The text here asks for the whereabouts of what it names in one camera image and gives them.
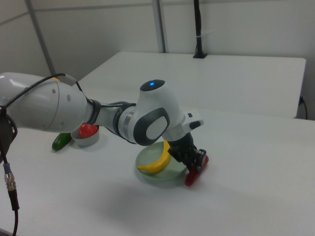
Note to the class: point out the green cucumber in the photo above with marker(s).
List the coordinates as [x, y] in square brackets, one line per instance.
[60, 143]

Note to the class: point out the orange yellow plush bird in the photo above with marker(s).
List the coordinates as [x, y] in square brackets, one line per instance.
[56, 79]

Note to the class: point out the black pole with clamp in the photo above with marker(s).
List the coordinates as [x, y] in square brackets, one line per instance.
[198, 37]

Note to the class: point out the red apple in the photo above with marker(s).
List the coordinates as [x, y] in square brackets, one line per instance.
[86, 131]

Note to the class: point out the pale green plastic plate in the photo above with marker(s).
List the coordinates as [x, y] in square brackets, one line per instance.
[152, 152]

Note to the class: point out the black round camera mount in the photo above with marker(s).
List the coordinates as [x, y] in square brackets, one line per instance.
[6, 127]

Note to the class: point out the yellow banana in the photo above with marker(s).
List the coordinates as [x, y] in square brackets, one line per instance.
[157, 165]

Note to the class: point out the white side table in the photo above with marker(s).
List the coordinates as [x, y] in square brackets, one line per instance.
[221, 81]

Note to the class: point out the red chili pepper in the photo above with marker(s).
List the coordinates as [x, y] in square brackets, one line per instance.
[190, 180]

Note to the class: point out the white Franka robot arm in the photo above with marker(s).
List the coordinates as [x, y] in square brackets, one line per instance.
[152, 108]

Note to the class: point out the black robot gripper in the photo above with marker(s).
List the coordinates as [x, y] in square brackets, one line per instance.
[183, 147]

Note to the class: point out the small grey round bowl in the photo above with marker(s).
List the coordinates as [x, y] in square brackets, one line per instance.
[86, 142]

